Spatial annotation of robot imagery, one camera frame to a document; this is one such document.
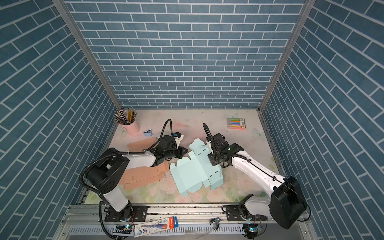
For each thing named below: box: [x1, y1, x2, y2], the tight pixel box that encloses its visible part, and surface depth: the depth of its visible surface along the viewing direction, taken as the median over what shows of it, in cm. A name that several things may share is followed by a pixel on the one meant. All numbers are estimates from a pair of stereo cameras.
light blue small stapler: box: [143, 129, 153, 137], surface depth 107 cm
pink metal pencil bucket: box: [122, 119, 141, 136], surface depth 106 cm
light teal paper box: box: [170, 138, 224, 197], surface depth 88 cm
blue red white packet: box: [134, 216, 179, 238], surface depth 71 cm
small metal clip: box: [209, 216, 223, 231], surface depth 72 cm
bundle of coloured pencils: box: [114, 107, 137, 126], surface depth 101 cm
